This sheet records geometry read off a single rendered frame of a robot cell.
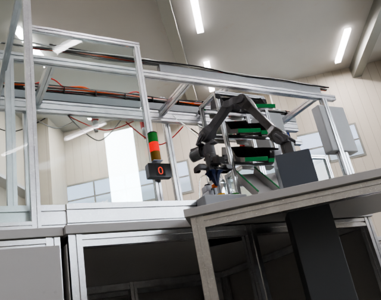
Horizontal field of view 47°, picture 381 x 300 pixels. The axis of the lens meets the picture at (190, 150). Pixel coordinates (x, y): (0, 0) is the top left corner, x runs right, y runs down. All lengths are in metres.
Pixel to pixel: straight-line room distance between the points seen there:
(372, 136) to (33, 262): 9.41
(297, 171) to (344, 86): 9.10
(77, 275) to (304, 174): 0.93
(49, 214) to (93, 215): 0.15
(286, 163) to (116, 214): 0.70
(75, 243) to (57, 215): 0.15
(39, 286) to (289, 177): 0.99
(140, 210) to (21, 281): 0.50
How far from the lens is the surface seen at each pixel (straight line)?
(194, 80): 3.11
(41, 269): 1.49
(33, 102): 1.73
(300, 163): 1.81
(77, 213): 1.62
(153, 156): 2.15
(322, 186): 1.55
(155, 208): 1.73
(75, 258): 1.52
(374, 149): 10.32
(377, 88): 10.96
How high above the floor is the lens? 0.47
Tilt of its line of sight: 22 degrees up
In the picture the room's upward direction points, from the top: 11 degrees counter-clockwise
